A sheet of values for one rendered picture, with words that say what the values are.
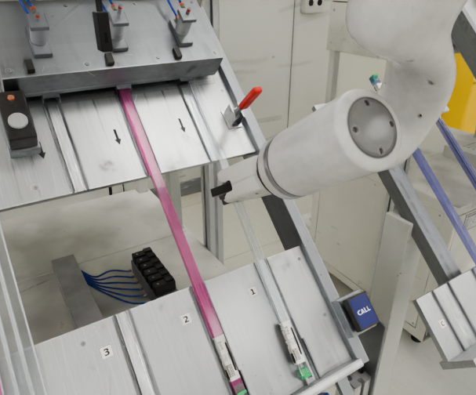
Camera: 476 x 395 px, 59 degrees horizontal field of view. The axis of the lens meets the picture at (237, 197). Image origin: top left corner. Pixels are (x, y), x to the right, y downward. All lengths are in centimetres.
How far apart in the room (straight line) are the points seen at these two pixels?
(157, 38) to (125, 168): 22
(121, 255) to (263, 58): 193
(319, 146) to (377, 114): 6
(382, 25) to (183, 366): 46
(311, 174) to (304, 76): 258
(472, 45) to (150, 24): 90
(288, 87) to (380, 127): 253
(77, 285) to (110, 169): 38
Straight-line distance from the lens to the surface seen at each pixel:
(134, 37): 73
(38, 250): 121
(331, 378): 67
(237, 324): 63
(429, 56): 40
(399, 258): 93
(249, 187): 54
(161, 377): 60
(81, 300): 93
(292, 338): 64
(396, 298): 99
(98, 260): 111
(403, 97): 49
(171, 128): 71
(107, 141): 68
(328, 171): 43
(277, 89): 290
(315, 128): 43
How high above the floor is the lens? 124
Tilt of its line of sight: 27 degrees down
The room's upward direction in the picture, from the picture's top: straight up
